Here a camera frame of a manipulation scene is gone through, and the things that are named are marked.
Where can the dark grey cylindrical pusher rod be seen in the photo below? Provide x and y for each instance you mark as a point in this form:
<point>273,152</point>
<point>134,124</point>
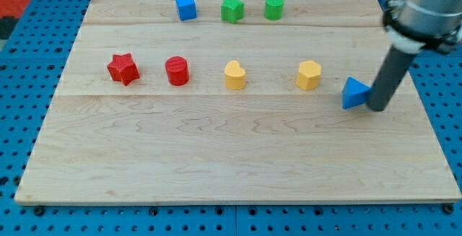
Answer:
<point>392,71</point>

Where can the blue triangle block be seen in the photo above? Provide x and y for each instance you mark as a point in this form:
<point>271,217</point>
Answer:
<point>354,93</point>

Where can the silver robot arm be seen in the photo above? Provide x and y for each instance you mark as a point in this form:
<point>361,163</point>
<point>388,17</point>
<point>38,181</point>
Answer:
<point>413,26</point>

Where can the yellow hexagon block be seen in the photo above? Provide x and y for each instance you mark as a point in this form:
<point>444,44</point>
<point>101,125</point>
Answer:
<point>308,75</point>

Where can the green cylinder block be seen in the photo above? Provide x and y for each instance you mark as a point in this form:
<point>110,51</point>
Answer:
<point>273,9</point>

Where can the light wooden board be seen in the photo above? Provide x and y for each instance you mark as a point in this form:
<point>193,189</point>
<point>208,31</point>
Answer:
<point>152,143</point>

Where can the yellow heart block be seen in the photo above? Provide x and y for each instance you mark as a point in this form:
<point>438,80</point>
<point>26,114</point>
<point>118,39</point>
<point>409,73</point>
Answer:
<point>234,75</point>

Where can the green star block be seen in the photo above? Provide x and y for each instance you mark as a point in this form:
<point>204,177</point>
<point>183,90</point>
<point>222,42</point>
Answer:
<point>232,11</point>

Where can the blue cube block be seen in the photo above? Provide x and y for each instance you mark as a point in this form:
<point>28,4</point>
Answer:
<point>186,9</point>

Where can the red cylinder block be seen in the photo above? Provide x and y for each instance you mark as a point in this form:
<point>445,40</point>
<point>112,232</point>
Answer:
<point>177,70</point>

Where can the red star block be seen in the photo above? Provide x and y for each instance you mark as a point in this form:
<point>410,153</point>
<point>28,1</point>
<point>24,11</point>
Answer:
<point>123,69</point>

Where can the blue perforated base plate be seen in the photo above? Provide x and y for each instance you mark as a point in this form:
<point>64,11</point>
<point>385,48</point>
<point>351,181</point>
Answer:
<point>33,56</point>

